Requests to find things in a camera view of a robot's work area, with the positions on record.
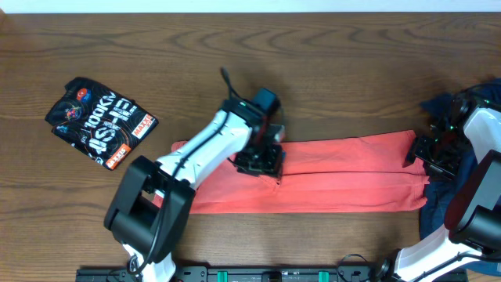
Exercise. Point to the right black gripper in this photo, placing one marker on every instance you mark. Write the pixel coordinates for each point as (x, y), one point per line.
(418, 149)

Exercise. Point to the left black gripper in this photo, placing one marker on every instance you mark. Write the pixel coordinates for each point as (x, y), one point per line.
(274, 169)

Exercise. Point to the orange printed t-shirt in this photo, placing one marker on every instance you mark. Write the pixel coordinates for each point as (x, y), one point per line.
(362, 174)

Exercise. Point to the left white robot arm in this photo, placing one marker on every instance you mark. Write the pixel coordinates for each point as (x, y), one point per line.
(150, 209)

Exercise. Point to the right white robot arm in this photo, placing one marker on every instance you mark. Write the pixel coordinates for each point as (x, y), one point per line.
(471, 231)

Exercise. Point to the dark blue garment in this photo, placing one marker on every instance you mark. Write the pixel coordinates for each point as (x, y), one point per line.
(439, 193)

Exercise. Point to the black folded printed shirt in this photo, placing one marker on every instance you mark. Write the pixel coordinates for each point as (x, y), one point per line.
(100, 122)

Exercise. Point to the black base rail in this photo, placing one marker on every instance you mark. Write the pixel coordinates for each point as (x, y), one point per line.
(352, 268)

